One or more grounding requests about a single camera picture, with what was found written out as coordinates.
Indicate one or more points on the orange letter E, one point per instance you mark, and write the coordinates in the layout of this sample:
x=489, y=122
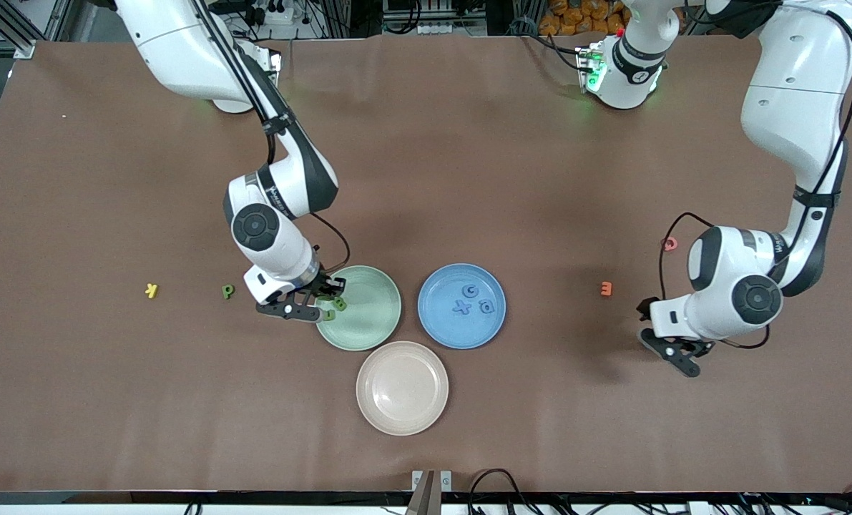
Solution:
x=606, y=288

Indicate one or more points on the beige plate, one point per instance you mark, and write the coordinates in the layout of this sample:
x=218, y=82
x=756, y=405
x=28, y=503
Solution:
x=402, y=388

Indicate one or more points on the bag of orange items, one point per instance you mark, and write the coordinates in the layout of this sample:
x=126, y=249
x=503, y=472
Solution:
x=576, y=14

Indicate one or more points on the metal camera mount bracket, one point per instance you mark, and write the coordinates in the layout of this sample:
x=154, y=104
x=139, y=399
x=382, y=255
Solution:
x=431, y=493

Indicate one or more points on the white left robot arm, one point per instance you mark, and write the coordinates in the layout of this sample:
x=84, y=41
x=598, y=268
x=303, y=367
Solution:
x=790, y=86

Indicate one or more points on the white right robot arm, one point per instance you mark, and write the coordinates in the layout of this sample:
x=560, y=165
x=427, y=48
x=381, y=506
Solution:
x=175, y=43

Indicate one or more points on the blue letter G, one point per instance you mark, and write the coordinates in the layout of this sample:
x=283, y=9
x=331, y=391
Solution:
x=468, y=290

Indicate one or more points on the light green plate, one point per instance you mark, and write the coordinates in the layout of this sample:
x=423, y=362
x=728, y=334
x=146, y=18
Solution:
x=368, y=325

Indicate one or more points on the long white power strip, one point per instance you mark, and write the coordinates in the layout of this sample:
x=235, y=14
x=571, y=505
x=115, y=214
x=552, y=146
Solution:
x=451, y=28

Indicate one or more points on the blue plate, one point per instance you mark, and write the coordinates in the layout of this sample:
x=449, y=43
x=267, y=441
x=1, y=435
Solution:
x=443, y=325

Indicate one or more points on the aluminium frame profile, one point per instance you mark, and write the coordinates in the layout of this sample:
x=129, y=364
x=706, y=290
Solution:
x=11, y=28

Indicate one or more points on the brown table mat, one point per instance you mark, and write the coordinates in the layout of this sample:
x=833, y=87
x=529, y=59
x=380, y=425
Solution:
x=426, y=179

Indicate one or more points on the pink letter Q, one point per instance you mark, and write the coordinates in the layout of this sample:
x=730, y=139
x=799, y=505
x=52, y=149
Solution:
x=664, y=244

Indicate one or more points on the blue letter X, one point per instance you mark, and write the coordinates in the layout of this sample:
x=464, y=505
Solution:
x=461, y=307

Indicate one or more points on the blue letter Q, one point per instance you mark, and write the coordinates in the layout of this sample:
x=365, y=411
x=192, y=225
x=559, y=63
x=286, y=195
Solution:
x=483, y=310

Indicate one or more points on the white power strip with plugs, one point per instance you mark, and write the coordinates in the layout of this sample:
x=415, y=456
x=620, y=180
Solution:
x=274, y=11

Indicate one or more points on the yellow letter K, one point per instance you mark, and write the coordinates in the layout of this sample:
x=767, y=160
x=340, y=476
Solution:
x=152, y=290

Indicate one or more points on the green letter P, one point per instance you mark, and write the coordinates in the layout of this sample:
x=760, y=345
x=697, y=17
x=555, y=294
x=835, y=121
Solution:
x=224, y=295

